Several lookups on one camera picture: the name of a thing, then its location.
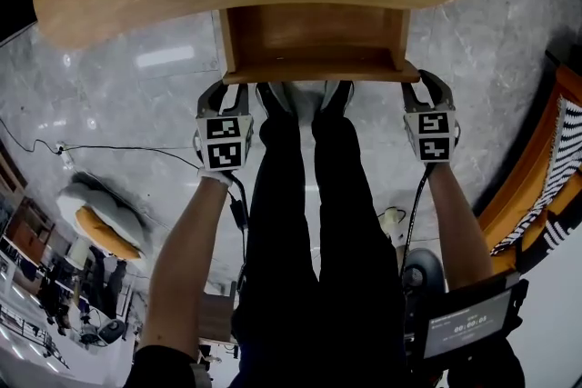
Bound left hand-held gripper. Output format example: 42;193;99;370
194;82;255;173

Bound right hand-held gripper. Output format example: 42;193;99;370
400;70;460;164

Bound wooden drawer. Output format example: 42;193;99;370
220;4;422;86

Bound person's left forearm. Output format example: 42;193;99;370
143;174;233;360

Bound person's right forearm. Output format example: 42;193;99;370
426;161;495;292

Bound person's left shoe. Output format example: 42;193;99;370
255;81;296;117

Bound person's shoe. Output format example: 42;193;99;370
255;81;296;117
313;80;355;114

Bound person's right shoe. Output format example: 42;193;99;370
313;80;355;114

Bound orange sofa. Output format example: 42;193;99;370
475;63;582;274

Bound black white striped blanket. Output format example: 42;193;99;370
490;97;582;255

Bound white power strip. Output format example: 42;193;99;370
55;142;74;169

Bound small wooden stool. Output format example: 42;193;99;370
197;281;240;344

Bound person's black trousers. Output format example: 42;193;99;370
230;113;410;388

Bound black screen device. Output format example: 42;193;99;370
420;279;531;360

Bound wooden shelf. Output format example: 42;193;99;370
0;140;55;269

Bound person's navy shirt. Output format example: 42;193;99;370
122;344;201;388

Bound black mezzanine railing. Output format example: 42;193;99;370
0;303;69;372

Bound black power cable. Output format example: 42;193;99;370
0;117;201;172

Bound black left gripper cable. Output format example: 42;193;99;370
226;175;251;287

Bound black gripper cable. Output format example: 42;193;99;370
398;162;438;278
226;175;251;287

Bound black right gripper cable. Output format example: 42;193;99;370
398;162;438;278

